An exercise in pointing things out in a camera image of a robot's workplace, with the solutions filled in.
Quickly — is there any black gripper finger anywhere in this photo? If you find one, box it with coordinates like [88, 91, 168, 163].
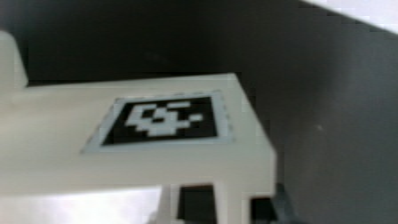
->
[248, 183, 291, 224]

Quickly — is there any white drawer tray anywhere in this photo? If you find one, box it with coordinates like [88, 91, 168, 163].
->
[0, 31, 275, 224]

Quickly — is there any white U-shaped border fence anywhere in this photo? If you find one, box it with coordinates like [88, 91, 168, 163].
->
[301, 0, 398, 34]

